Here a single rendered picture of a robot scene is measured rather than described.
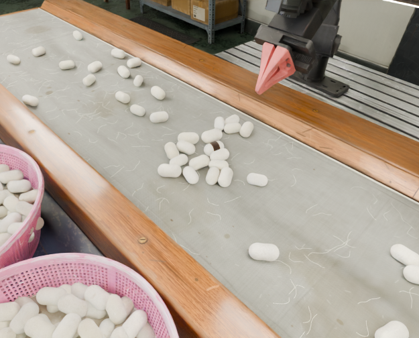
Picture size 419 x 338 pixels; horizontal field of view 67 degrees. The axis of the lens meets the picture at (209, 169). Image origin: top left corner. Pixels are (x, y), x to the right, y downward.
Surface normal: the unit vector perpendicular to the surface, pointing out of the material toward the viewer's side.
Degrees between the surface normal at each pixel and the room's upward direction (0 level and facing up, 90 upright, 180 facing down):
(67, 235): 0
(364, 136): 0
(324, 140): 45
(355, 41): 89
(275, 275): 0
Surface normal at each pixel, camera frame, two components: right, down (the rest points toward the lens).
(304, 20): -0.43, -0.25
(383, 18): -0.75, 0.44
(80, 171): 0.02, -0.73
